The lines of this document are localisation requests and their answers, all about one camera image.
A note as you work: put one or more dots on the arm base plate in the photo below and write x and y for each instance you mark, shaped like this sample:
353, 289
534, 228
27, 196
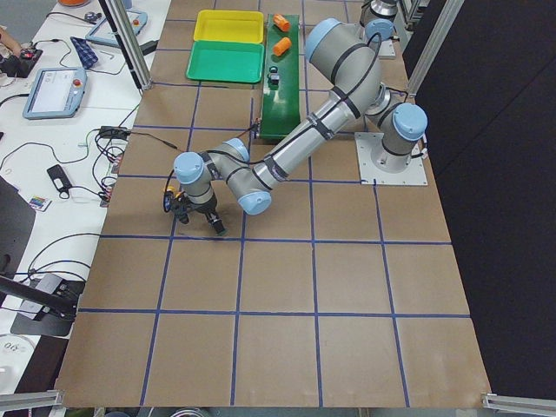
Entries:
378, 167
386, 50

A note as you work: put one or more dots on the blue plaid cloth pouch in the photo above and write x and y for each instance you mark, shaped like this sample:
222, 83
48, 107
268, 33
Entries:
86, 54

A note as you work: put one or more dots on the plain orange cylinder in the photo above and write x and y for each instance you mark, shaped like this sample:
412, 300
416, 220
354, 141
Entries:
282, 46

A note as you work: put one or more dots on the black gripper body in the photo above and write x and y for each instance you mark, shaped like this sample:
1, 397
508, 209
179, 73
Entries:
213, 215

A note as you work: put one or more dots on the green conveyor belt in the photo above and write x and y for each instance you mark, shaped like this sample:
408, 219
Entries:
280, 108

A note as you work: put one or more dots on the yellow plastic tray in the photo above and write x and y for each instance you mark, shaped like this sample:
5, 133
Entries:
235, 26

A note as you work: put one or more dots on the black power adapter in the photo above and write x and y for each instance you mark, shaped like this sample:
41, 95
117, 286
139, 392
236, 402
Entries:
59, 178

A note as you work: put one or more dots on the orange cylinder with 4680 print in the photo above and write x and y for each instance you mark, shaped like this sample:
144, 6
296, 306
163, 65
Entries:
281, 22

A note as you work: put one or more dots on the aluminium frame post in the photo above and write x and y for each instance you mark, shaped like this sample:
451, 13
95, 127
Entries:
119, 22

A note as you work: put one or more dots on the green push button switch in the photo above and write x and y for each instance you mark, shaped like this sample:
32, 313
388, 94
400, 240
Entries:
273, 77

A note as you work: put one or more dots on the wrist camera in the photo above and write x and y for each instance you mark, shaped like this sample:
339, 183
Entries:
175, 202

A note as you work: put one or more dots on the green plastic tray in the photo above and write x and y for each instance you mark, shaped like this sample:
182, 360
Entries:
227, 62

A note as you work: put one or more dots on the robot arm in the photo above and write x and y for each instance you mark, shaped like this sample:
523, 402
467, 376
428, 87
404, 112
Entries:
351, 63
377, 16

